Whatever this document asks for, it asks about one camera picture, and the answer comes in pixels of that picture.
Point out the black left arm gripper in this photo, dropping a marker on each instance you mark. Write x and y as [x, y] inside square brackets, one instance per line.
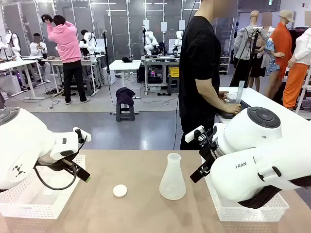
[52, 166]

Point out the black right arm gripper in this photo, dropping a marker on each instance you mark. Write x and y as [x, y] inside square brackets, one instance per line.
[208, 150]

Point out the translucent plastic Erlenmeyer flask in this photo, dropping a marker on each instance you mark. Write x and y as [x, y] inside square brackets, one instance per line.
[172, 184]

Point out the white round flask cap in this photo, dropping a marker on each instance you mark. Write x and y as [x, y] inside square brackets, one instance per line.
[120, 190]

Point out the white perforated plastic basket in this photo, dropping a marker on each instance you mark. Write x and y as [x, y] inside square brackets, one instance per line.
[36, 206]
[243, 214]

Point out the clear plastic measuring beaker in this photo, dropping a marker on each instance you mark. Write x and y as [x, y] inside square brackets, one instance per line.
[232, 98]

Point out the clear plastic measuring cylinder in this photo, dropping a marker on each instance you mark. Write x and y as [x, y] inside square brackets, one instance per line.
[240, 92]

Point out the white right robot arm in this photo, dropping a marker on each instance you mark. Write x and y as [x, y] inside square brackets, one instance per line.
[257, 160]

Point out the person's right forearm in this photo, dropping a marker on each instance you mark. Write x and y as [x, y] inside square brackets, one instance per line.
[211, 94]

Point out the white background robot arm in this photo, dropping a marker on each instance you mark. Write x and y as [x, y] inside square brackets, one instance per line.
[14, 43]
[178, 41]
[149, 43]

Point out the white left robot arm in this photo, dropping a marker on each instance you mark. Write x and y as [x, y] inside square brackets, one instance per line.
[22, 143]

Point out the person's right hand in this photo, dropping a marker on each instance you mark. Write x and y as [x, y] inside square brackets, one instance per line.
[233, 109]

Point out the person's left hand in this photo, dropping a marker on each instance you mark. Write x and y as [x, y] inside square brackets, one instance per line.
[223, 94]

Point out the black plastic tray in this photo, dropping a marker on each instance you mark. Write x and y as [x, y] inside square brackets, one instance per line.
[226, 115]

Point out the gray step stool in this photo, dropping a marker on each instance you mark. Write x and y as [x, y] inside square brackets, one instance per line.
[125, 112]
[173, 83]

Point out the dark purple cloth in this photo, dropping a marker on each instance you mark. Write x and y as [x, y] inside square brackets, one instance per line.
[125, 95]

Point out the yellow plastic crate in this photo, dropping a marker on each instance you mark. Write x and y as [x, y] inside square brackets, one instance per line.
[174, 71]

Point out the wooden shoe rack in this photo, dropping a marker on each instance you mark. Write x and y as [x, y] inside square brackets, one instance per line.
[224, 65]

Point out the long white work desk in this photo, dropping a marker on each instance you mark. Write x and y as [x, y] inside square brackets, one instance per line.
[85, 61]

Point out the person in black t-shirt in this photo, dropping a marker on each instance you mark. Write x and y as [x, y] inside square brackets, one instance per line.
[199, 60]

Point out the small white standing desk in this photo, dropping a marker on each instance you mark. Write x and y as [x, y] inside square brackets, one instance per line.
[125, 65]

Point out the gray metal workbench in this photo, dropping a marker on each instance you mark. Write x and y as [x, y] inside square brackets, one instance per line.
[158, 59]

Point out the black cap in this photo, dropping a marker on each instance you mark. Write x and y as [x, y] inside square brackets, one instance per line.
[126, 59]

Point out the white desk with white legs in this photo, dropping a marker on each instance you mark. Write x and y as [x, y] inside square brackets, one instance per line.
[17, 64]

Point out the person in pink hoodie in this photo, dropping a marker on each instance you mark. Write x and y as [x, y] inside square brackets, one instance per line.
[66, 46]

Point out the seated person in white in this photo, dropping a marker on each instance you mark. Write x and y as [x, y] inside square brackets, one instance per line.
[39, 49]

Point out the mannequin in blue floral dress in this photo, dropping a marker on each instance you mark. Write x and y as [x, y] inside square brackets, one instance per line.
[272, 63]

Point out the mannequin in orange trousers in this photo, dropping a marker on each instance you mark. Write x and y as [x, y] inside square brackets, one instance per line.
[295, 80]

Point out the mannequin in gray jacket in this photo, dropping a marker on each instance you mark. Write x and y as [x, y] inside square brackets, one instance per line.
[245, 41]

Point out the white box on pole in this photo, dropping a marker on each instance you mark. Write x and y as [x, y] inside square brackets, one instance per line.
[146, 25]
[163, 27]
[182, 25]

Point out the mannequin in orange coat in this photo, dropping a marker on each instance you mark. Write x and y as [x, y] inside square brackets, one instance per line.
[283, 43]

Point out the dark clothes on rack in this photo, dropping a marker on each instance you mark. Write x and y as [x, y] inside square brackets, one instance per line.
[295, 41]

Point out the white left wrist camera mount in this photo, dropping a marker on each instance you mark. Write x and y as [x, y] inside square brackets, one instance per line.
[83, 134]

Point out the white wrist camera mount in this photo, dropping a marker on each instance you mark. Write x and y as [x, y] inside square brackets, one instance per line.
[83, 134]
[193, 134]

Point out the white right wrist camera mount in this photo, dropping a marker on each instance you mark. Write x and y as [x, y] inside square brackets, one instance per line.
[193, 134]

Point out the black camera tripod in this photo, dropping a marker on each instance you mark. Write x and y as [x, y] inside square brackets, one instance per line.
[252, 55]
[106, 55]

